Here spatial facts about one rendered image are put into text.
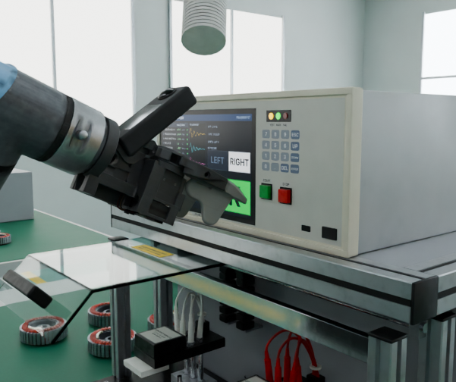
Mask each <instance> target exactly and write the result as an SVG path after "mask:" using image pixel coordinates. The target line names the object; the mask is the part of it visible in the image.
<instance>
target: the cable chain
mask: <svg viewBox="0 0 456 382"><path fill-rule="evenodd" d="M219 271H220V273H219V278H220V279H222V280H224V281H227V282H229V283H232V284H235V285H238V286H240V287H243V288H245V289H248V290H252V291H254V292H255V287H254V286H251V285H253V284H255V278H254V277H253V276H251V275H249V274H245V273H242V272H240V271H236V270H233V269H230V268H227V267H224V266H220V267H219ZM235 278H237V279H236V280H234V279H235ZM219 303H220V304H221V305H220V306H219V311H220V312H221V313H223V314H220V315H219V320H220V321H222V322H224V323H226V324H228V325H229V324H234V323H236V328H237V329H239V330H242V331H243V332H245V333H247V332H250V331H252V330H257V329H260V328H262V327H263V325H261V324H258V323H255V324H254V321H252V320H253V319H254V316H252V315H249V314H247V313H246V312H243V311H240V310H238V309H236V308H233V307H231V306H229V305H226V304H224V303H222V302H219ZM236 311H238V313H234V312H236Z"/></svg>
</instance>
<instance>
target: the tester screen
mask: <svg viewBox="0 0 456 382"><path fill-rule="evenodd" d="M162 146H165V147H168V148H170V149H173V150H175V151H176V152H180V153H181V154H183V155H186V156H187V157H188V158H189V159H190V160H191V161H195V162H196V163H199V164H201V165H203V166H206V167H208V150H217V151H229V152H250V174H248V173H241V172H234V171H221V170H215V169H212V170H213V171H215V172H217V173H218V174H221V175H222V176H223V177H226V178H227V179H232V180H243V181H249V182H250V216H249V215H245V214H239V213H235V212H231V211H224V212H223V214H229V215H233V216H236V217H240V218H246V219H250V220H251V200H252V114H188V115H182V116H180V117H179V118H178V119H177V120H176V121H174V122H173V123H172V124H170V125H169V126H168V127H167V128H165V129H164V130H163V131H162ZM192 207H194V208H200V209H201V206H200V203H198V202H195V203H194V204H193V206H192Z"/></svg>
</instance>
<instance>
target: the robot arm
mask: <svg viewBox="0 0 456 382"><path fill-rule="evenodd" d="M196 103H197V99H196V98H195V96H194V94H193V92H192V90H191V89H190V87H189V86H182V87H174V88H167V89H165V90H163V91H162V92H161V93H160V94H159V95H158V96H157V97H156V98H155V99H153V100H152V101H151V102H150V103H148V104H147V105H146V106H144V107H143V108H141V109H140V110H139V111H138V112H137V113H135V114H134V115H133V116H131V117H130V118H128V119H127V120H126V121H125V122H124V123H122V124H121V125H120V126H118V123H117V122H116V121H114V120H112V119H110V118H108V117H106V116H104V114H103V113H102V112H101V111H98V110H96V109H95V108H92V107H90V106H88V105H86V104H84V103H82V102H80V101H78V100H76V99H75V98H73V97H71V96H69V95H66V94H64V93H63V92H60V91H58V90H57V89H55V88H53V87H51V86H49V85H47V84H45V83H43V82H41V81H39V80H37V79H35V78H33V77H31V76H29V75H28V74H26V73H24V72H22V71H20V70H18V69H17V68H16V67H15V66H14V65H12V64H5V63H3V62H1V61H0V190H1V188H2V187H3V185H4V184H5V181H6V180H7V179H8V177H9V175H10V174H11V172H12V171H13V169H14V167H15V165H16V163H17V162H18V160H19V158H20V157H21V156H22V155H25V156H27V157H28V158H32V159H34V160H37V161H40V162H42V163H44V164H47V165H49V166H51V167H54V168H57V169H59V170H60V171H64V172H66V173H68V174H71V175H74V179H73V180H72V183H71V186H70V188H71V189H74V190H76V191H78V192H81V193H84V194H86V195H88V196H92V197H93V198H96V199H99V200H101V201H104V202H107V203H108V204H109V205H112V206H115V207H116V208H118V209H120V210H122V211H124V213H125V214H132V215H137V216H140V217H142V218H145V219H147V220H149V221H153V222H156V223H159V224H162V223H163V222H164V223H166V224H169V225H171V226H173V224H174V222H175V218H176V216H177V217H179V218H183V217H184V216H185V215H186V214H187V213H188V212H189V210H190V209H191V207H192V206H193V204H194V203H195V201H196V200H197V201H198V202H199V203H200V206H201V216H202V220H203V222H204V223H205V224H208V225H213V224H215V223H217V221H218V220H219V218H220V217H221V216H222V214H223V212H224V211H225V209H226V208H227V206H228V204H229V203H230V201H231V200H232V199H234V200H236V201H239V202H241V203H243V204H246V203H247V198H246V197H245V195H244V194H243V193H242V192H241V190H240V189H239V187H237V186H236V185H235V184H234V183H232V182H231V181H230V180H228V179H227V178H226V177H223V176H222V175H221V174H218V173H217V172H215V171H213V170H212V169H210V168H208V167H206V166H203V165H201V164H199V163H196V162H195V161H191V160H190V159H189V158H188V157H187V156H186V155H183V154H181V153H180V152H176V151H175V150H173V149H170V148H168V147H165V146H158V145H157V144H156V142H155V141H154V140H152V139H153V138H155V137H156V136H157V135H158V134H160V133H161V132H162V131H163V130H164V129H165V128H167V127H168V126H169V125H170V124H172V123H173V122H174V121H176V120H177V119H178V118H179V117H180V116H182V115H183V114H184V113H185V112H186V111H188V110H189V109H190V108H192V107H193V106H194V105H195V104H196ZM165 205H167V206H165ZM168 206H169V207H168Z"/></svg>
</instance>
